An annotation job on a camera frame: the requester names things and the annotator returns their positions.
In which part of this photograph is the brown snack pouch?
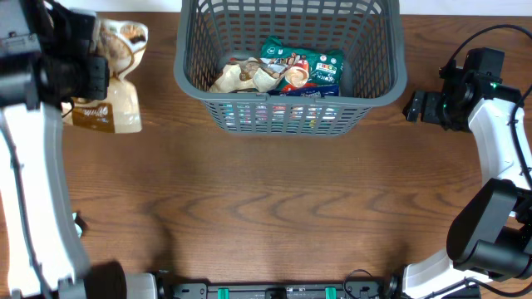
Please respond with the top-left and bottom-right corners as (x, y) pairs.
(62, 18), (149, 134)

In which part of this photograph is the green Nescafe coffee bag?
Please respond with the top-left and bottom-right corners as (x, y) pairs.
(259, 37), (344, 92)

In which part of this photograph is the light blue wipes packet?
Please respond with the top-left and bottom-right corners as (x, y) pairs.
(72, 213), (83, 238)

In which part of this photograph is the beige snack pouch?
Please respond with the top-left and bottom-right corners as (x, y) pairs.
(208, 57), (295, 93)

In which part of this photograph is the colourful tissue pack strip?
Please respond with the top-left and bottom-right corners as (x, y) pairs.
(219, 84), (341, 128)

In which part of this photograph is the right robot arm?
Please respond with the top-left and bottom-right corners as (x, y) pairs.
(382, 66), (531, 298)

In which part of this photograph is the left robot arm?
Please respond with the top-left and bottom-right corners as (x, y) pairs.
(1, 54), (158, 298)

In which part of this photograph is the grey plastic basket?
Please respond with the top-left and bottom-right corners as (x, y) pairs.
(174, 0), (407, 135)

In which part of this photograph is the right black cable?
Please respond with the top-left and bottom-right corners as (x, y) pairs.
(446, 23), (532, 299)

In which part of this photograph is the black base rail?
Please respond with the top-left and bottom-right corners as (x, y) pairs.
(155, 277), (408, 299)

